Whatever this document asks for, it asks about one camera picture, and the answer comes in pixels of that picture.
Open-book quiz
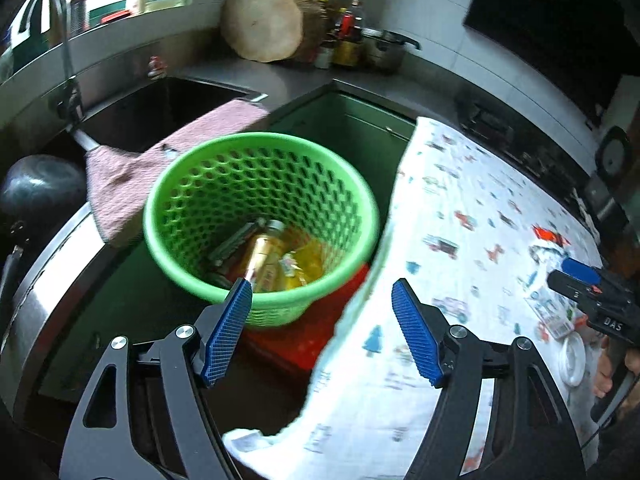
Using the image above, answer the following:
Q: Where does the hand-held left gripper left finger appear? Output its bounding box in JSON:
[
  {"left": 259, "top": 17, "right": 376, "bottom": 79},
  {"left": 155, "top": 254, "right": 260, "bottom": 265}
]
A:
[{"left": 59, "top": 279, "right": 253, "bottom": 480}]

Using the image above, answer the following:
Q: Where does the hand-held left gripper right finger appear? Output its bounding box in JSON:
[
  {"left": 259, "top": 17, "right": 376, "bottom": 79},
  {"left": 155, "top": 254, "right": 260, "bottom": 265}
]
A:
[{"left": 391, "top": 279, "right": 587, "bottom": 480}]

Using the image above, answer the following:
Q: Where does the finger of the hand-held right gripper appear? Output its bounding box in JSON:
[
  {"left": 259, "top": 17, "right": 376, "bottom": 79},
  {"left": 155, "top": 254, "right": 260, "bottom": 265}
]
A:
[
  {"left": 547, "top": 270, "right": 601, "bottom": 307},
  {"left": 561, "top": 258, "right": 602, "bottom": 284}
]

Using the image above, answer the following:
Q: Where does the white printed wrapper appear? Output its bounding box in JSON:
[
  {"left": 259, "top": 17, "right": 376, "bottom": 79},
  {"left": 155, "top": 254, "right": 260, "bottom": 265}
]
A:
[{"left": 524, "top": 284, "right": 577, "bottom": 342}]

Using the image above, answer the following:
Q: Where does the red snack bag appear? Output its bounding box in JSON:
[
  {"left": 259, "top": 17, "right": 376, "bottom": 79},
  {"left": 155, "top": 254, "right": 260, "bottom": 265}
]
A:
[{"left": 531, "top": 225, "right": 572, "bottom": 249}]

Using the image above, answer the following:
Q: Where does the white plastic lid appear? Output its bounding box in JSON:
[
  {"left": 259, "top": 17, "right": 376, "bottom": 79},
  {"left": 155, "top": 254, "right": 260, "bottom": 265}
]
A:
[{"left": 557, "top": 332, "right": 587, "bottom": 387}]

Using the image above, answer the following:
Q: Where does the yellow plastic wrapper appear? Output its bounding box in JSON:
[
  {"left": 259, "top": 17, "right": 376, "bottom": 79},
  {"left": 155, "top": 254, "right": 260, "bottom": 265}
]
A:
[{"left": 281, "top": 239, "right": 327, "bottom": 292}]

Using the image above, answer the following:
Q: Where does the green plastic basket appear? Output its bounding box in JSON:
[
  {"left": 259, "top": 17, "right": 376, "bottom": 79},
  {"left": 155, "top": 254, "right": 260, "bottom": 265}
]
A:
[{"left": 143, "top": 132, "right": 380, "bottom": 330}]

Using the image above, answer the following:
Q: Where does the person's right hand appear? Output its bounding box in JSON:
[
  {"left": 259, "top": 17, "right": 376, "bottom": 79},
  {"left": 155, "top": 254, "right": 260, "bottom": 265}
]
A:
[{"left": 593, "top": 346, "right": 616, "bottom": 397}]

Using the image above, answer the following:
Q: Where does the white printed tablecloth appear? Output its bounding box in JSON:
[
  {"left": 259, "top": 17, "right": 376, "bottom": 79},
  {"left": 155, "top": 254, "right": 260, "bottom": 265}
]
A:
[{"left": 222, "top": 116, "right": 608, "bottom": 480}]

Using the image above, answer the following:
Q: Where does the black gas stove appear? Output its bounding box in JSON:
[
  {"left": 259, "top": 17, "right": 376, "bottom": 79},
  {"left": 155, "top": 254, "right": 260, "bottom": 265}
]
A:
[{"left": 456, "top": 100, "right": 588, "bottom": 188}]

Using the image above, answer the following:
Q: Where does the pink towel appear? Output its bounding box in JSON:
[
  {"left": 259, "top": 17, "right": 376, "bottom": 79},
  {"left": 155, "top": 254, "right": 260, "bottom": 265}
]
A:
[{"left": 84, "top": 99, "right": 271, "bottom": 250}]

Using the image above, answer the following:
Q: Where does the steel sink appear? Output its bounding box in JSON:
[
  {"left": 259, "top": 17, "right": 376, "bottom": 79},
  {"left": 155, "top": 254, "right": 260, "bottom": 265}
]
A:
[{"left": 77, "top": 76, "right": 267, "bottom": 158}]

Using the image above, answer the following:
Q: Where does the black wok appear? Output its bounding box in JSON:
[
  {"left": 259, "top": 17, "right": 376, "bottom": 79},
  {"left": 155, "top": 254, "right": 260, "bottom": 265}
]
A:
[{"left": 0, "top": 155, "right": 89, "bottom": 311}]

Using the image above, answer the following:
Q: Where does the black range hood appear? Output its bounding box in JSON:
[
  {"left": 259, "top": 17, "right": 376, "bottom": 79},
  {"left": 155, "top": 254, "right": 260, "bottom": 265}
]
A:
[{"left": 462, "top": 0, "right": 640, "bottom": 128}]

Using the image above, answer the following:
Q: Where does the steel cooking pot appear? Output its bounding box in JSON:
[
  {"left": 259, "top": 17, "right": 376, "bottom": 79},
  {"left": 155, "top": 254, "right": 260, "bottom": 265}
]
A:
[{"left": 362, "top": 29, "right": 422, "bottom": 72}]

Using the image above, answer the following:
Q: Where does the round wooden chopping block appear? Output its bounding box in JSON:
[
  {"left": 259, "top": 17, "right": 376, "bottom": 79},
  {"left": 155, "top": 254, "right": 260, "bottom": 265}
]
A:
[{"left": 221, "top": 0, "right": 326, "bottom": 63}]

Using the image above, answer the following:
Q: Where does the metal faucet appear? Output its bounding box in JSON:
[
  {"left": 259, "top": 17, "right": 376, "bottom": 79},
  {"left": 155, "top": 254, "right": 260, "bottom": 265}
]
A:
[{"left": 17, "top": 0, "right": 83, "bottom": 126}]

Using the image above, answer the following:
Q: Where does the dark sauce bottle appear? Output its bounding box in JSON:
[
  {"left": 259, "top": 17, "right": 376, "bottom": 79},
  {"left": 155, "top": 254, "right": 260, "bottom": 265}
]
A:
[{"left": 322, "top": 0, "right": 346, "bottom": 48}]

